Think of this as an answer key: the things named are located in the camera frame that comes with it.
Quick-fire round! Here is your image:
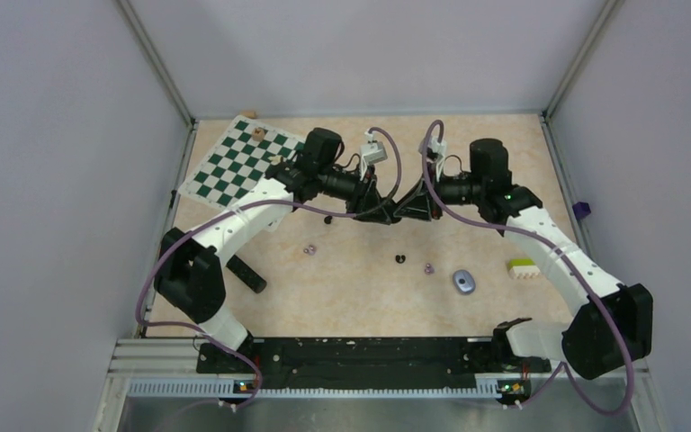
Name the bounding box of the grey purple charging case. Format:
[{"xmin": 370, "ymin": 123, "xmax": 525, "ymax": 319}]
[{"xmin": 453, "ymin": 269, "xmax": 476, "ymax": 295}]

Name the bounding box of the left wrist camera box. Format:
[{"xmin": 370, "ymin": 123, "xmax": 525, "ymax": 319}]
[{"xmin": 360, "ymin": 141, "xmax": 388, "ymax": 167}]

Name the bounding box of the purple earbud left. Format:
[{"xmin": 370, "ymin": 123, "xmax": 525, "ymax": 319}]
[{"xmin": 303, "ymin": 245, "xmax": 317, "ymax": 256}]

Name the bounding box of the green white chessboard mat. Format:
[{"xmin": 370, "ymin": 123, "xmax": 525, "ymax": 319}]
[{"xmin": 174, "ymin": 115, "xmax": 303, "ymax": 230}]

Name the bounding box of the white perforated cable duct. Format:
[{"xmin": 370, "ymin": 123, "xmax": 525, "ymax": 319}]
[{"xmin": 127, "ymin": 378, "xmax": 501, "ymax": 400}]

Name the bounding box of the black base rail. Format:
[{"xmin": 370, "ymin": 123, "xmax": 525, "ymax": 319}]
[{"xmin": 196, "ymin": 337, "xmax": 552, "ymax": 391}]

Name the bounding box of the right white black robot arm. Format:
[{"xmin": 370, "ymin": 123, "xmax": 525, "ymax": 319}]
[{"xmin": 418, "ymin": 137, "xmax": 653, "ymax": 380}]

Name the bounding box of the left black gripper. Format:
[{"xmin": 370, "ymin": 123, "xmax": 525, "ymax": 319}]
[{"xmin": 319, "ymin": 163, "xmax": 391, "ymax": 226}]

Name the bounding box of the purple object at edge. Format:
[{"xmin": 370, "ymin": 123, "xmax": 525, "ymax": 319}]
[{"xmin": 572, "ymin": 202, "xmax": 592, "ymax": 221}]

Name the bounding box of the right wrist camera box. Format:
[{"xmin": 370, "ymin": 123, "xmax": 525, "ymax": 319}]
[{"xmin": 426, "ymin": 136, "xmax": 447, "ymax": 162}]

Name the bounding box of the wooden chess piece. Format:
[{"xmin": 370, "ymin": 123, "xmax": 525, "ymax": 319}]
[{"xmin": 252, "ymin": 128, "xmax": 265, "ymax": 141}]

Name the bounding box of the black cuboid bar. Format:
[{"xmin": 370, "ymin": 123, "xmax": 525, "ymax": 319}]
[{"xmin": 226, "ymin": 256, "xmax": 267, "ymax": 293}]

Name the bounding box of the green white toy brick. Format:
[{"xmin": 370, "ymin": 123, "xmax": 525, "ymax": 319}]
[{"xmin": 506, "ymin": 258, "xmax": 541, "ymax": 279}]

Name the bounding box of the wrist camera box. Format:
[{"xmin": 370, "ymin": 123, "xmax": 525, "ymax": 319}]
[
  {"xmin": 360, "ymin": 141, "xmax": 388, "ymax": 167},
  {"xmin": 426, "ymin": 136, "xmax": 447, "ymax": 162}
]

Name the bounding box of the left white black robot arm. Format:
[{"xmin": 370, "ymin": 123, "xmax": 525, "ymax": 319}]
[{"xmin": 151, "ymin": 127, "xmax": 396, "ymax": 372}]

